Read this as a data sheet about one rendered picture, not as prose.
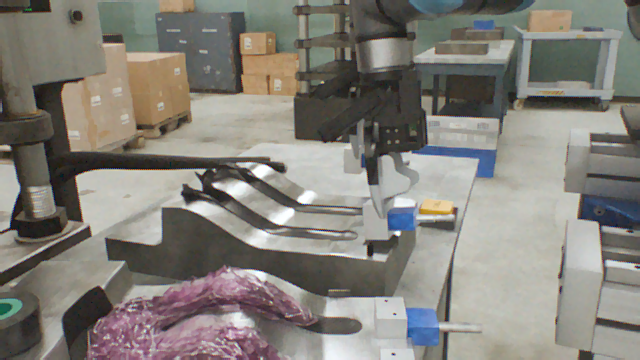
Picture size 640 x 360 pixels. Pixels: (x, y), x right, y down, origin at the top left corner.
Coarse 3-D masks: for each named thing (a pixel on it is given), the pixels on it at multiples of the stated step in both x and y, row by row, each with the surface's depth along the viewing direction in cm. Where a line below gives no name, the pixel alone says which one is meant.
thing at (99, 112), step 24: (120, 48) 452; (120, 72) 455; (72, 96) 419; (96, 96) 429; (120, 96) 457; (72, 120) 426; (96, 120) 430; (120, 120) 459; (72, 144) 434; (96, 144) 433; (120, 144) 462; (144, 144) 495
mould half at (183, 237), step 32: (256, 192) 98; (288, 192) 103; (128, 224) 99; (160, 224) 99; (192, 224) 86; (224, 224) 85; (288, 224) 92; (320, 224) 91; (352, 224) 89; (128, 256) 93; (160, 256) 91; (192, 256) 88; (224, 256) 86; (256, 256) 84; (288, 256) 82; (320, 256) 80; (352, 256) 78; (384, 256) 78; (320, 288) 82; (352, 288) 80; (384, 288) 78
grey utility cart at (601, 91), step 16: (528, 32) 586; (544, 32) 582; (560, 32) 579; (576, 32) 575; (592, 32) 571; (608, 32) 568; (528, 48) 593; (608, 48) 576; (528, 64) 599; (608, 64) 580; (608, 80) 585; (512, 96) 651; (544, 96) 613; (560, 96) 611; (576, 96) 607; (592, 96) 593; (608, 96) 588
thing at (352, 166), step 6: (348, 144) 112; (348, 150) 110; (360, 150) 109; (348, 156) 110; (360, 156) 109; (348, 162) 110; (354, 162) 110; (360, 162) 110; (408, 162) 108; (348, 168) 111; (354, 168) 110; (360, 168) 110
